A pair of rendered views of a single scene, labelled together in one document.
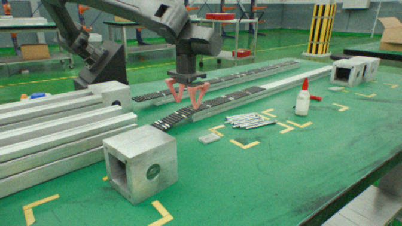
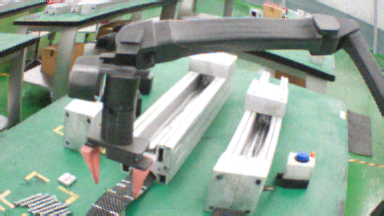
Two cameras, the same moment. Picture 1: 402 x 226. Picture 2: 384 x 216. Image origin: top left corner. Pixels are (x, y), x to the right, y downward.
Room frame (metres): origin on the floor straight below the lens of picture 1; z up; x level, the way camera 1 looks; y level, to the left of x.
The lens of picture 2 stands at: (1.42, -0.37, 1.23)
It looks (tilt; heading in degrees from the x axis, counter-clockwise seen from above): 17 degrees down; 142
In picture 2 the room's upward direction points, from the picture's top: 9 degrees clockwise
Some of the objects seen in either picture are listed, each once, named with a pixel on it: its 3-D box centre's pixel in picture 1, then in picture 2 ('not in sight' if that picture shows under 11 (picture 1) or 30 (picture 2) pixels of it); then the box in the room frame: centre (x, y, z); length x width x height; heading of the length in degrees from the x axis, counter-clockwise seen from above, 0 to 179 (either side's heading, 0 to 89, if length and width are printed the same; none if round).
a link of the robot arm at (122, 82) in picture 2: (188, 42); (117, 87); (0.74, 0.02, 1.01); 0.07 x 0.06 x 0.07; 52
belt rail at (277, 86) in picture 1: (279, 86); not in sight; (1.07, -0.34, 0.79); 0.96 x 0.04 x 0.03; 131
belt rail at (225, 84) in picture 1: (242, 78); not in sight; (1.21, -0.22, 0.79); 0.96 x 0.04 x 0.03; 131
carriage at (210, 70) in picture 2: not in sight; (213, 67); (0.19, 0.65, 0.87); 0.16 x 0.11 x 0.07; 131
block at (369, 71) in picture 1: (359, 68); not in sight; (1.24, -0.75, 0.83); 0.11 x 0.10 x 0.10; 41
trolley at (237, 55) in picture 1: (229, 40); not in sight; (5.01, -0.62, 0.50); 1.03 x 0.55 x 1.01; 42
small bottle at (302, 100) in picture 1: (303, 96); not in sight; (0.80, -0.34, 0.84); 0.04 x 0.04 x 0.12
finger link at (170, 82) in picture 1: (180, 88); (129, 172); (0.77, 0.04, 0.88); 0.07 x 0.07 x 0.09; 42
